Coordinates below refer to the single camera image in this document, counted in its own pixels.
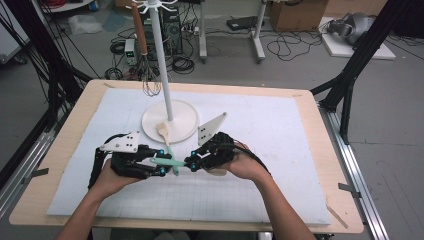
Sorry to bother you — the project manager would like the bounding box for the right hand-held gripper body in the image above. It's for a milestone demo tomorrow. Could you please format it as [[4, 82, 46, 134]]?
[[197, 112, 238, 171]]

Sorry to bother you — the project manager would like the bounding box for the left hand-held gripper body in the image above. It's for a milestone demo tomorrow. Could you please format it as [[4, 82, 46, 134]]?
[[99, 130, 158, 180]]

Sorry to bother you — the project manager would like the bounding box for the cream spatula mint handle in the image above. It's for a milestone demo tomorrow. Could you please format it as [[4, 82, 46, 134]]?
[[149, 157, 228, 177]]

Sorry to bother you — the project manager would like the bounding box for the wooden spoon teal handle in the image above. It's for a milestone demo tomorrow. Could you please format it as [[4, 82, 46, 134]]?
[[156, 121, 180, 177]]

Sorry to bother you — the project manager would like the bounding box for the white utensil rack stand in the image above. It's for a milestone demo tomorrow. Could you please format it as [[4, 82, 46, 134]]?
[[126, 0, 201, 145]]

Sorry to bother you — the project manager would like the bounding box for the whisk with wooden handle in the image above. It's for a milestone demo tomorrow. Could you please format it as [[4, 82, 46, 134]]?
[[130, 1, 163, 98]]

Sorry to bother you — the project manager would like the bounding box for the person's left hand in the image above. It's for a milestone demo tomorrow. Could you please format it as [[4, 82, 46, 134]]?
[[89, 159, 141, 201]]

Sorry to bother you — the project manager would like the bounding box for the person's right hand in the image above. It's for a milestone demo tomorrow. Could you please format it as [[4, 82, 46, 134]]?
[[221, 142, 271, 183]]

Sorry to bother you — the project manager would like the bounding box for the white grid mat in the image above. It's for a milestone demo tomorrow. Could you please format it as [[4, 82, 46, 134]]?
[[46, 87, 332, 226]]

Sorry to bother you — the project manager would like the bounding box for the grey metal clamp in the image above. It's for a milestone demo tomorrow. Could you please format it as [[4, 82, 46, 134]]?
[[338, 182, 363, 199], [21, 167, 50, 185]]

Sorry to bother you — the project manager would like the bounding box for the white power supply unit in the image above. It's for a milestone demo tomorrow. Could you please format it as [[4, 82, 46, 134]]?
[[124, 38, 138, 66]]

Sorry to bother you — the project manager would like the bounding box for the white desk leg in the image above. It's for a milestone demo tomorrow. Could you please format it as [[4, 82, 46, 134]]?
[[198, 0, 208, 64], [251, 0, 268, 64]]

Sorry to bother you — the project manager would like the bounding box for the black computer tower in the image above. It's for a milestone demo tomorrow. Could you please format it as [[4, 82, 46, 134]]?
[[134, 6, 184, 61]]

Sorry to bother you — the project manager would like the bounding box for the black flat device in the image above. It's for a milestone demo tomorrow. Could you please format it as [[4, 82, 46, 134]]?
[[226, 15, 259, 32]]

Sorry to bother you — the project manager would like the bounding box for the thin wooden stick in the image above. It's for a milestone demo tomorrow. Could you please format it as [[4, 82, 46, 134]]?
[[325, 203, 349, 230]]

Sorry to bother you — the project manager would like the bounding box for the clear plastic bag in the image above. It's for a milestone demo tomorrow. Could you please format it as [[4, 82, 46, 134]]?
[[68, 14, 104, 36]]

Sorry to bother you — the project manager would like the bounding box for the brown cardboard box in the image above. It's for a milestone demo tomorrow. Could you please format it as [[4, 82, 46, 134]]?
[[269, 0, 329, 33]]

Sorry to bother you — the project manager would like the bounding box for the white floor board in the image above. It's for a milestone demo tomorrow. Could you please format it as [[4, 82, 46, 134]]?
[[318, 16, 397, 61]]

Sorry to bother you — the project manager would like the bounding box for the white round table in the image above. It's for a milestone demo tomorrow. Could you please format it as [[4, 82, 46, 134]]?
[[39, 0, 96, 14]]

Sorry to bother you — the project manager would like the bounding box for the grey metallic machine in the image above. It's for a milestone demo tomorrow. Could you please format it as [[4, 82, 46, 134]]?
[[326, 12, 376, 46]]

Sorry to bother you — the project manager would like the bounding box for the wide flat cardboard box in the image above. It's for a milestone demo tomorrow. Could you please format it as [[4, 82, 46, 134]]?
[[324, 0, 389, 18]]

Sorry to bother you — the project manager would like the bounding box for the left hand-held gripper black cable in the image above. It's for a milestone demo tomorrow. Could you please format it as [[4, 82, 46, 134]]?
[[87, 133, 128, 191]]

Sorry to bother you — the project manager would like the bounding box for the hand-held gripper black cable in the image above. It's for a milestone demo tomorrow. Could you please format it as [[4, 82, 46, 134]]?
[[87, 133, 128, 191], [233, 139, 271, 175]]

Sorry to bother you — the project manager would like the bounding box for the right hand-held gripper black cable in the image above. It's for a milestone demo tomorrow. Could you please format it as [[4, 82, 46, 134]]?
[[233, 139, 271, 175]]

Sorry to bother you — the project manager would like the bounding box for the black coiled cable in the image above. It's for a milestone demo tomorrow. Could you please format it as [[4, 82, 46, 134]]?
[[104, 67, 124, 81], [171, 56, 196, 75]]

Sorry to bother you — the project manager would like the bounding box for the aluminium rail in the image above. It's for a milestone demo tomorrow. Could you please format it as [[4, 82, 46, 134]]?
[[0, 128, 56, 218], [319, 106, 391, 240]]

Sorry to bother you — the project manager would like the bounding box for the tangled black floor cable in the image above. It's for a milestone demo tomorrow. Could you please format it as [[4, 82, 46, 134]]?
[[266, 29, 323, 62]]

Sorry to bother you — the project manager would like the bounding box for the black metal frame post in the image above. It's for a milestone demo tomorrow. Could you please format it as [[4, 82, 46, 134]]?
[[309, 0, 414, 145], [0, 0, 94, 133]]

